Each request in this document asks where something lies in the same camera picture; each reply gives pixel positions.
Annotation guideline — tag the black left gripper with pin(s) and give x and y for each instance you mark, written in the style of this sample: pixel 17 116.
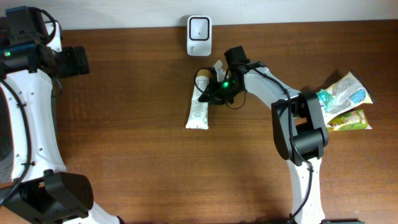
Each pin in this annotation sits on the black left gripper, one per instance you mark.
pixel 75 67

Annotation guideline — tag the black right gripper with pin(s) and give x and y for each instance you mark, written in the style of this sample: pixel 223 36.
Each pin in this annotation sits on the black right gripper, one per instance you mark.
pixel 214 98

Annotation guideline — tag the white Pantene tube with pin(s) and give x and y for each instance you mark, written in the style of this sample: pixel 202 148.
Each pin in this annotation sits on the white Pantene tube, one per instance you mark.
pixel 198 117

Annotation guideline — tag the teal tissue pack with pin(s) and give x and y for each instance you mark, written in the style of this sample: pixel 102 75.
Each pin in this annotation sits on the teal tissue pack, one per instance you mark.
pixel 326 99

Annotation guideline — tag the white snack bag gold trim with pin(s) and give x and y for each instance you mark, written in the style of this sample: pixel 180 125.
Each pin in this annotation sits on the white snack bag gold trim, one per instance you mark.
pixel 349 92

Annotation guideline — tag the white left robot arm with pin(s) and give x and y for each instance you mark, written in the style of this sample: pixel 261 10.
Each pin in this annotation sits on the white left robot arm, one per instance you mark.
pixel 37 185

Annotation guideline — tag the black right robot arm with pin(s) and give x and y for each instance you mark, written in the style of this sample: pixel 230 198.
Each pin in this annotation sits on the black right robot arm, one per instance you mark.
pixel 299 130

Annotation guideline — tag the grey plastic mesh basket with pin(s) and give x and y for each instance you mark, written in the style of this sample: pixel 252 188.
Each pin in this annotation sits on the grey plastic mesh basket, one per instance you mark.
pixel 6 142

